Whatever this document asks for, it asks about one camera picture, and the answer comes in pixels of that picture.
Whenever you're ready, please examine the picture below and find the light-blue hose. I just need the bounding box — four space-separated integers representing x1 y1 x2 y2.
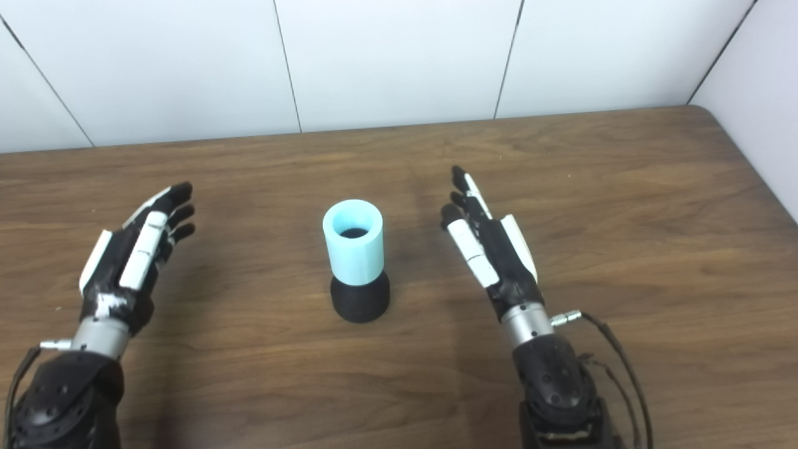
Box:
322 199 383 287

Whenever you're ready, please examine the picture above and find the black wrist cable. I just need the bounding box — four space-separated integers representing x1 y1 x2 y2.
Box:
550 310 654 449
3 339 72 437

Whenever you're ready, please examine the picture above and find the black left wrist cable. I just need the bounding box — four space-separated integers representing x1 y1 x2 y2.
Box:
3 339 72 437

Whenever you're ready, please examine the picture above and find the black nozzle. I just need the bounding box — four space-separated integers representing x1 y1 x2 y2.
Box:
330 228 391 324

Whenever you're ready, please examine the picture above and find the white and black left hand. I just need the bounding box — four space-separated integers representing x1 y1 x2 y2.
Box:
79 181 196 337

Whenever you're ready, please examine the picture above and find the white and black right hand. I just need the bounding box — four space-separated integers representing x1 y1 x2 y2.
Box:
440 165 545 322

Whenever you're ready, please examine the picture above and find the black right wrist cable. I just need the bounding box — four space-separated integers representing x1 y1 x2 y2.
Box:
550 310 654 449

